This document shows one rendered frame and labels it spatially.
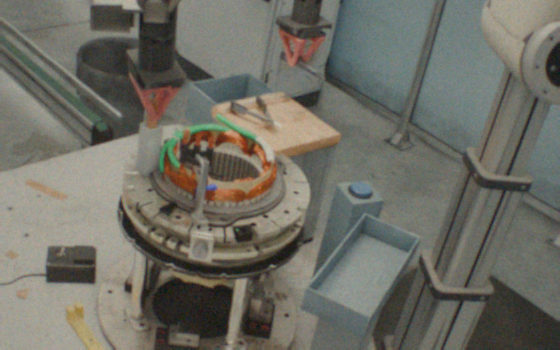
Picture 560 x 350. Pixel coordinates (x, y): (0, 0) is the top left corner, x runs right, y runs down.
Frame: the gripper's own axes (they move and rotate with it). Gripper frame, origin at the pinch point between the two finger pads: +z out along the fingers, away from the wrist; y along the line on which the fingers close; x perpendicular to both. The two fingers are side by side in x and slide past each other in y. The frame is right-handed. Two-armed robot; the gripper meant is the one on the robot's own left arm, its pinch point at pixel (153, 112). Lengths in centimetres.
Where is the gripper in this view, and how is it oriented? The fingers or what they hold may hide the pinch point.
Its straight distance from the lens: 118.9
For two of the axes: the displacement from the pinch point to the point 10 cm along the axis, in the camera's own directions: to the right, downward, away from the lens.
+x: 8.8, -1.8, 4.4
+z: -1.4, 7.9, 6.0
